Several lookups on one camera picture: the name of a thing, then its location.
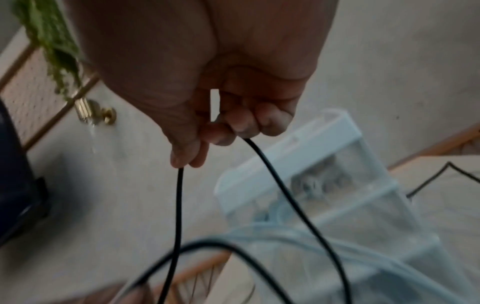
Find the person's left hand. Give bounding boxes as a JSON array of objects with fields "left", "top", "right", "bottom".
[{"left": 98, "top": 280, "right": 153, "bottom": 304}]

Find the person's right hand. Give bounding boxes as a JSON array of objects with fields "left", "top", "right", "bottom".
[{"left": 63, "top": 0, "right": 341, "bottom": 169}]

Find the white drawer organizer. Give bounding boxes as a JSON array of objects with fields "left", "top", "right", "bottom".
[{"left": 213, "top": 109, "right": 474, "bottom": 304}]

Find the bundle of black white cables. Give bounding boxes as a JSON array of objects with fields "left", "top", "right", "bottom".
[{"left": 194, "top": 225, "right": 480, "bottom": 304}]

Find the orange-framed lattice screen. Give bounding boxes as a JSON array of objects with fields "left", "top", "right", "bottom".
[
  {"left": 104, "top": 249, "right": 234, "bottom": 304},
  {"left": 387, "top": 123, "right": 480, "bottom": 171}
]

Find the green hanging plant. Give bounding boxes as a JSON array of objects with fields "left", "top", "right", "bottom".
[{"left": 12, "top": 0, "right": 85, "bottom": 100}]

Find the dark blue furniture piece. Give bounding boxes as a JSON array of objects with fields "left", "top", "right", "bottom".
[{"left": 0, "top": 98, "right": 52, "bottom": 247}]

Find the grey small item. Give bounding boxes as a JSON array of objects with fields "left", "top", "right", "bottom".
[{"left": 293, "top": 173, "right": 339, "bottom": 198}]

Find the brass wall fixture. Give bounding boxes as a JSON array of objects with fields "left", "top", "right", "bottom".
[{"left": 72, "top": 98, "right": 118, "bottom": 127}]

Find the wooden framed wall panel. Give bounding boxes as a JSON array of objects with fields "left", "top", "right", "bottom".
[{"left": 0, "top": 38, "right": 102, "bottom": 149}]

